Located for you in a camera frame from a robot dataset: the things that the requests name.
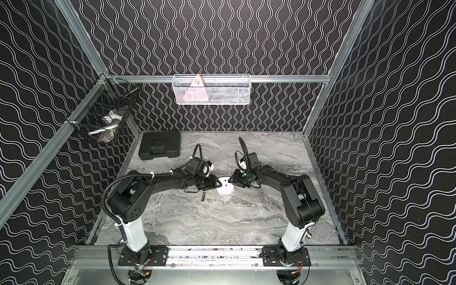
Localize white square alarm clock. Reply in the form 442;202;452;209
217;176;235;196

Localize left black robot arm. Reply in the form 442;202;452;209
101;169;222;254

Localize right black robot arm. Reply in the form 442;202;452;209
228;165;325;265

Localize black plastic tool case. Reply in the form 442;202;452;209
138;130;181;160

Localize pink triangular card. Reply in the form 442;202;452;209
184;75;209;103

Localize silver items in black basket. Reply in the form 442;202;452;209
88;111;123;143

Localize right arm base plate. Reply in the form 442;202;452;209
259;246;312;268

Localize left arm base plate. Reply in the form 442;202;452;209
118;245;169;267

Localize white wire wall basket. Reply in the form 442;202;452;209
172;74;252;105

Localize black wire wall basket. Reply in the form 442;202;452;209
69;77;140;144

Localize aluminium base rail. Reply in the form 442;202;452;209
71;245;358;271

